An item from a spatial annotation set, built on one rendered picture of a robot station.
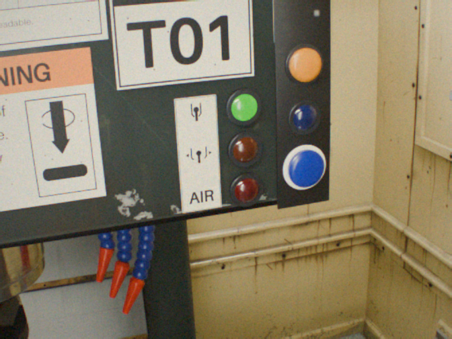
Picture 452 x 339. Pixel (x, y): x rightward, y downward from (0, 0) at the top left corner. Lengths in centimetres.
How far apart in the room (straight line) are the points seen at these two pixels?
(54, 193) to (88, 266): 74
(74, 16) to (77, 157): 10
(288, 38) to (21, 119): 19
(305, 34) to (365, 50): 124
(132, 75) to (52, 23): 6
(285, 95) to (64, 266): 79
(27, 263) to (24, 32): 29
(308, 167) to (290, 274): 136
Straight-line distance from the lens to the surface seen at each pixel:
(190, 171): 42
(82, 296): 119
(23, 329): 61
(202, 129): 41
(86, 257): 114
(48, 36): 39
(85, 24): 39
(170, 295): 127
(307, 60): 42
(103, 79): 39
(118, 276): 63
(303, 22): 43
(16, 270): 60
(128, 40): 39
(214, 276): 170
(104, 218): 42
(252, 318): 182
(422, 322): 172
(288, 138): 44
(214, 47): 40
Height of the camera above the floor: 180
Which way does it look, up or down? 20 degrees down
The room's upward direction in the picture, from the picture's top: 3 degrees counter-clockwise
